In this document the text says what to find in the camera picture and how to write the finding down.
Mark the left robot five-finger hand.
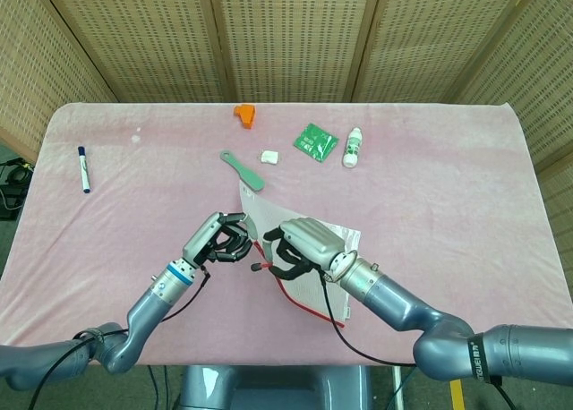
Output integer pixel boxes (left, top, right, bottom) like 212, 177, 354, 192
181, 211, 260, 268

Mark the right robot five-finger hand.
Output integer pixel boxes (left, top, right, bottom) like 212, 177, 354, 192
261, 217, 346, 282

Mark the silver mesh zipper pouch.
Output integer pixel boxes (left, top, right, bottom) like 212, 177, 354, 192
239, 180, 363, 329

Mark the green shoehorn tool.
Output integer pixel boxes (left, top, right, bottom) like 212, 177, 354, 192
218, 149, 266, 192

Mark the green sachet packet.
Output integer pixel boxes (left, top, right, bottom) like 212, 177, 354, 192
293, 122, 339, 164

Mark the white bottle green label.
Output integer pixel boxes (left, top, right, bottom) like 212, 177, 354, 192
342, 127, 363, 169

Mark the orange plastic block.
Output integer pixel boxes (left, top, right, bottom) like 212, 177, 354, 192
233, 104, 257, 131

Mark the blue whiteboard marker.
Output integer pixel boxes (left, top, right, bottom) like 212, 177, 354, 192
77, 146, 93, 194

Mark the pink table cloth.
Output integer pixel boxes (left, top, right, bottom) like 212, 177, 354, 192
0, 100, 568, 371

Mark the grey-blue robot torso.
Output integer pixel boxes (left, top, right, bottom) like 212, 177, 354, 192
176, 364, 372, 410

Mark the white table leg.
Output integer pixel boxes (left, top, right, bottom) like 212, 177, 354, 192
392, 367, 404, 410

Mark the bamboo folding screen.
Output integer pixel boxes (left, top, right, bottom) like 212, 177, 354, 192
0, 0, 573, 295

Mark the black left hand cable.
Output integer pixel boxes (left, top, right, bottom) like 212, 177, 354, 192
26, 265, 212, 410

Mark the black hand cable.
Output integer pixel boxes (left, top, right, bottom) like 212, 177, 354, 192
318, 270, 516, 410
26, 265, 212, 410

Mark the black right hand cable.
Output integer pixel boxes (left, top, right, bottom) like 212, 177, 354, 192
318, 270, 516, 410

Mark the black floor cable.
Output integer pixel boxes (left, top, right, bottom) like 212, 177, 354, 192
147, 365, 160, 410
161, 365, 172, 410

